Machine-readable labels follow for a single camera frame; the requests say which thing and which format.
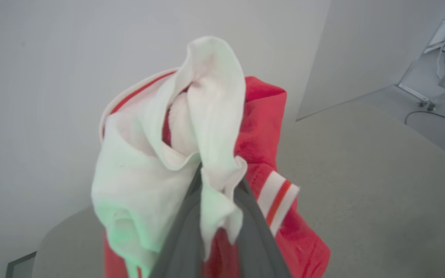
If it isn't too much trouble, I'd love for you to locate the thin black floor cable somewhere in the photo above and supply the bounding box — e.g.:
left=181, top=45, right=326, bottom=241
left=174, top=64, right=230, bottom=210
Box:
left=405, top=110, right=445, bottom=130

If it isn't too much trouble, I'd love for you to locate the black floor frame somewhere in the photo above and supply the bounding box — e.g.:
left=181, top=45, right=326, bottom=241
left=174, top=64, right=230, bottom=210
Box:
left=5, top=251, right=37, bottom=278

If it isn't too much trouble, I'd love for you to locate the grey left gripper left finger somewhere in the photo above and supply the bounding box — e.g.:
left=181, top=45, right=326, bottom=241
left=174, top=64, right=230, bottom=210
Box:
left=149, top=164, right=204, bottom=278

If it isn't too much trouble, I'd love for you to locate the red and white t-shirt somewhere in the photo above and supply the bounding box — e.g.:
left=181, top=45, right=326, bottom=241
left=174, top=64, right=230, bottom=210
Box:
left=91, top=36, right=331, bottom=278

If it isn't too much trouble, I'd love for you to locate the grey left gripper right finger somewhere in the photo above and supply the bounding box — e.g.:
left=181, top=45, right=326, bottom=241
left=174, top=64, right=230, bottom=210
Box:
left=233, top=181, right=292, bottom=278

